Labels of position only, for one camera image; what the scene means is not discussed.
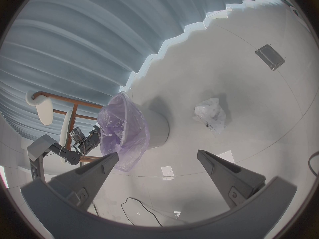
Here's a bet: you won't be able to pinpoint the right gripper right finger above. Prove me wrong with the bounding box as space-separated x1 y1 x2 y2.
197 149 266 209

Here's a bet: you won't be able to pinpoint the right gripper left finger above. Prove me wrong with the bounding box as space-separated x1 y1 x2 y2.
47 152 118 211

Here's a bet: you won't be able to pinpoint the purple plastic bag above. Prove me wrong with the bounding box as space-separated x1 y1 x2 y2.
97 92 150 172

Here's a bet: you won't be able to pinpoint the white plastic wrapper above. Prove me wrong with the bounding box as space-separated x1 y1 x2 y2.
192 98 227 134

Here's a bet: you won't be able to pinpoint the white trash bin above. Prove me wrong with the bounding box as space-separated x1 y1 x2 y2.
119 91 170 150

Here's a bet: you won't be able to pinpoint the wooden chair white cushions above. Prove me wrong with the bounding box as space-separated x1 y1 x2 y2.
26 90 105 162

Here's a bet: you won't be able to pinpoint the pale blue curtain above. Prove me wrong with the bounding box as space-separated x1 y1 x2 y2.
0 0 298 140

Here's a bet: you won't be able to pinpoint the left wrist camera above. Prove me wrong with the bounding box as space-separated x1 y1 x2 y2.
69 127 88 146

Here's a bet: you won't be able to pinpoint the black cable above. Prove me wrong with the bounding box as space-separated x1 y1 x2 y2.
121 197 164 227
308 151 319 176

